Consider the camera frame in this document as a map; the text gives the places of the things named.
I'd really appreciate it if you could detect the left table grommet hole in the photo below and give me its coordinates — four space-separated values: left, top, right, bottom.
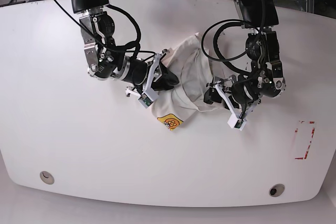
39 171 55 185

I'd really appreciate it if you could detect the red tape rectangle marking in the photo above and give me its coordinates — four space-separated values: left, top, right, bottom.
292 121 317 160

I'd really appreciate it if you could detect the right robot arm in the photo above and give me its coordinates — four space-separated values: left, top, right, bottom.
71 0 179 108

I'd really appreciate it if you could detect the table grommet hole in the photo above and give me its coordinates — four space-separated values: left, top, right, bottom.
39 171 55 185
269 184 285 197

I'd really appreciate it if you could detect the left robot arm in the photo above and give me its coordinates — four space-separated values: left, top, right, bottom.
204 0 286 130

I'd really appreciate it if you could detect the white t-shirt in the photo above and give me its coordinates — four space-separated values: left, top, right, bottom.
150 33 224 131

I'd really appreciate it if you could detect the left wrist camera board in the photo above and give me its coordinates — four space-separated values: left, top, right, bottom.
227 114 247 131

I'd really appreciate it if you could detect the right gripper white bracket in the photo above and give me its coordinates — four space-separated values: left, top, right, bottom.
125 49 179 99

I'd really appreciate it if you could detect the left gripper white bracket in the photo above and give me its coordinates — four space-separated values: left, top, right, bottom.
203 76 261 131

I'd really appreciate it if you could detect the right table grommet hole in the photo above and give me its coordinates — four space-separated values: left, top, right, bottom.
269 184 285 197

